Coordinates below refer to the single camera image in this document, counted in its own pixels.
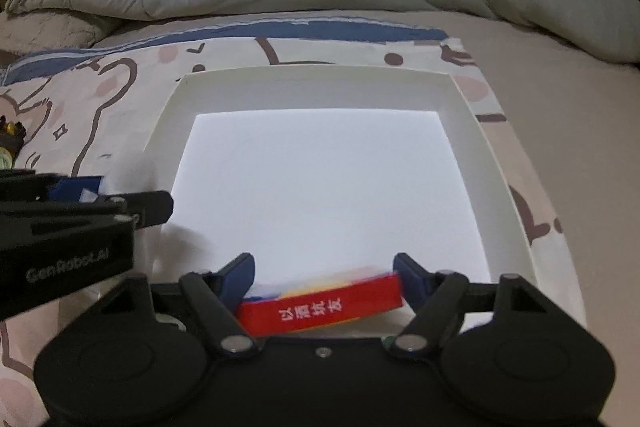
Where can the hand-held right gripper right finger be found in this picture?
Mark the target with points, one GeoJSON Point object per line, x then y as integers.
{"type": "Point", "coordinates": [407, 277]}

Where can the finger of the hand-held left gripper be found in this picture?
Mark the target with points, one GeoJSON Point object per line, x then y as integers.
{"type": "Point", "coordinates": [150, 207]}
{"type": "Point", "coordinates": [75, 187]}

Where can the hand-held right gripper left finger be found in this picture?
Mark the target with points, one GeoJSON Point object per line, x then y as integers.
{"type": "Point", "coordinates": [239, 277]}

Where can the colourful red-sided small box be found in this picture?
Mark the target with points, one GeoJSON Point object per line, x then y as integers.
{"type": "Point", "coordinates": [310, 307]}

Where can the white cardboard box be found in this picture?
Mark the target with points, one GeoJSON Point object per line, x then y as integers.
{"type": "Point", "coordinates": [320, 182]}

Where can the yellow black small object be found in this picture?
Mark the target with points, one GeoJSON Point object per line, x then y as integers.
{"type": "Point", "coordinates": [11, 142]}

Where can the cartoon printed blanket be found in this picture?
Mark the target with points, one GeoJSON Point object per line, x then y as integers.
{"type": "Point", "coordinates": [75, 107]}

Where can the beige fleece blanket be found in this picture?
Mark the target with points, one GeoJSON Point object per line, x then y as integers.
{"type": "Point", "coordinates": [50, 32]}

